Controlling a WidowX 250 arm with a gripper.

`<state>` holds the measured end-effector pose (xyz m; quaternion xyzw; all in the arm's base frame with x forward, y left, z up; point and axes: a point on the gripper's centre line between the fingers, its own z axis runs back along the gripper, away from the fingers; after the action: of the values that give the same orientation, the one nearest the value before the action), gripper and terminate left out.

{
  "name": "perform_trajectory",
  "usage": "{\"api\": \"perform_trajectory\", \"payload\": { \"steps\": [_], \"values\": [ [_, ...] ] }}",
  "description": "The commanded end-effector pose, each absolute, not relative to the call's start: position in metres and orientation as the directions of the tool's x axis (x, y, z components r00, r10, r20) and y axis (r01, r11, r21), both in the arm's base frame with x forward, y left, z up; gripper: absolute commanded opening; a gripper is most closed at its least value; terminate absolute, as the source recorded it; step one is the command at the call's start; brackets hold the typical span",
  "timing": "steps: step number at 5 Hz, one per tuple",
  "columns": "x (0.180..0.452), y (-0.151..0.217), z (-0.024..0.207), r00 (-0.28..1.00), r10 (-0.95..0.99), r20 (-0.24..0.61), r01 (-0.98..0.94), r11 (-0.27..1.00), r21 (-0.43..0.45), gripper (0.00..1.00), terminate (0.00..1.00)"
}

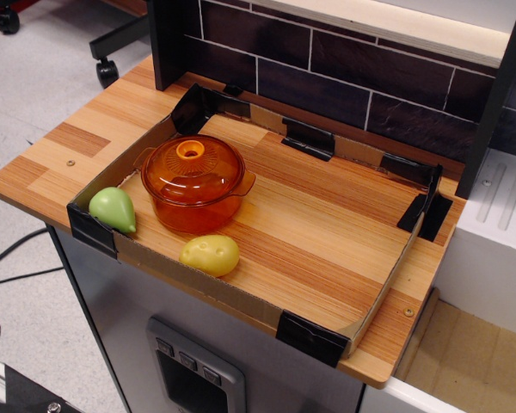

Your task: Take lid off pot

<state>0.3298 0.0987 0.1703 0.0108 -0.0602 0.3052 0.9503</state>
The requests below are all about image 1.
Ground orange transparent pot lid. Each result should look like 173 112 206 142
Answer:
142 135 255 207

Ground orange transparent plastic pot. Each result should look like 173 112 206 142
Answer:
141 149 255 234

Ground yellow toy potato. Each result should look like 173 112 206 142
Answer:
179 235 240 277

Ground green toy pear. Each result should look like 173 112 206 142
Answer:
89 187 137 233

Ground cardboard fence with black tape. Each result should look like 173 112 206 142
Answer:
67 84 462 379

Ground grey oven control panel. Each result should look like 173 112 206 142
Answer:
146 317 247 413

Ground black chair base with casters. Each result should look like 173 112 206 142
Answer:
89 15 149 89

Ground white toy sink unit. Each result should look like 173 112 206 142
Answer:
435 150 516 333

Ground light wooden shelf board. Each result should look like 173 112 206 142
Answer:
256 0 510 68

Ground black caster wheel far left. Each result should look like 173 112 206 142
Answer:
0 0 21 35

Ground black left shelf post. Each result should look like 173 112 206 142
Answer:
147 0 200 90

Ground black shelf post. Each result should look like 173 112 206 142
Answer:
455 22 516 200
147 0 200 90

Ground black floor cable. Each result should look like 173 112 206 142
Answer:
0 226 65 289

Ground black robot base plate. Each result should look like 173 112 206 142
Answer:
0 361 81 413

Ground black right shelf post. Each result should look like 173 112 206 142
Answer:
455 22 516 200

